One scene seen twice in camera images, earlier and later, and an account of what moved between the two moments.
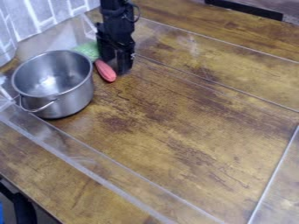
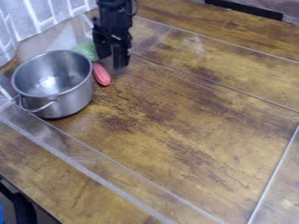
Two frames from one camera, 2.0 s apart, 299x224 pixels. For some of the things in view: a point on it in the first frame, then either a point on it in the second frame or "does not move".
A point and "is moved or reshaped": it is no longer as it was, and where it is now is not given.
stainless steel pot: (53, 82) does not move
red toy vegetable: (106, 71) is moved or reshaped
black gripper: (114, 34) does not move
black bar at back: (252, 10) does not move
